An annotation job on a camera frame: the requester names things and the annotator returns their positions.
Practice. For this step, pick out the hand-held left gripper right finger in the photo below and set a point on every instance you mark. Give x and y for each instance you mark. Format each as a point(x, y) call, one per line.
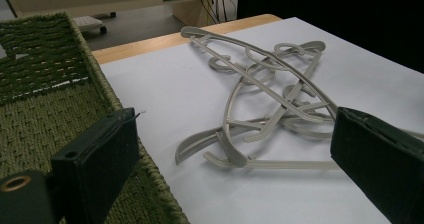
point(383, 164)

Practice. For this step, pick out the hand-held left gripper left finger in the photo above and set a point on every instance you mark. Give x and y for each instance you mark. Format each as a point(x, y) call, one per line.
point(100, 157)

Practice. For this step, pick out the green woven basket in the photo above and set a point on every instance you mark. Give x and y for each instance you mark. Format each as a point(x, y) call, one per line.
point(40, 124)

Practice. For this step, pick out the grey plastic clothes hanger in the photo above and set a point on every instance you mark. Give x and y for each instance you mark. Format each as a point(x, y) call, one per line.
point(187, 31)
point(316, 45)
point(235, 155)

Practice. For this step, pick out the white table sheet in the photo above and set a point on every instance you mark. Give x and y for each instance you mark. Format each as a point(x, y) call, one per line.
point(166, 84)

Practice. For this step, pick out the small wheeled base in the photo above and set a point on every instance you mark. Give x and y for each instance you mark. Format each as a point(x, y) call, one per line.
point(87, 22)

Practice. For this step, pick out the black curtain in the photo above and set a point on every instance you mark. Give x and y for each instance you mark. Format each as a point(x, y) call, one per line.
point(333, 17)

